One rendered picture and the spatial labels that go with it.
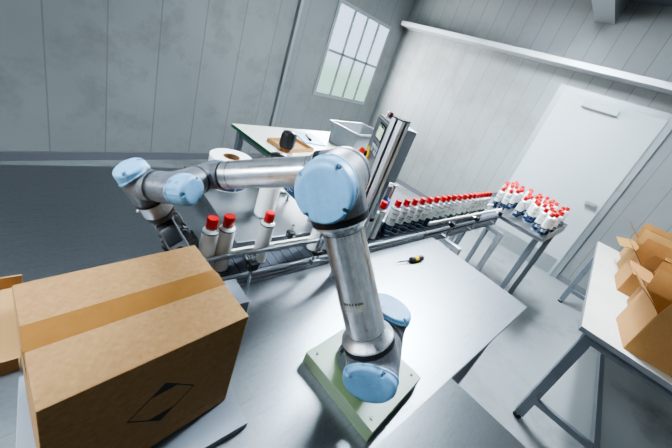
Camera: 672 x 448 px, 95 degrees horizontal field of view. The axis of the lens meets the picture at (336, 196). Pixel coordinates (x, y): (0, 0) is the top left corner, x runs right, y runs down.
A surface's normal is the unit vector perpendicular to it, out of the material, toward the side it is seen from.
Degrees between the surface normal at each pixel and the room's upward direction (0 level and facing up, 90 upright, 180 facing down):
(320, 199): 82
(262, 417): 0
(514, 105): 90
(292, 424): 0
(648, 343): 91
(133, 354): 0
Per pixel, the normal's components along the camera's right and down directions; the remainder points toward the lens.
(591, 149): -0.67, 0.10
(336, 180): -0.35, 0.17
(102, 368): 0.31, -0.86
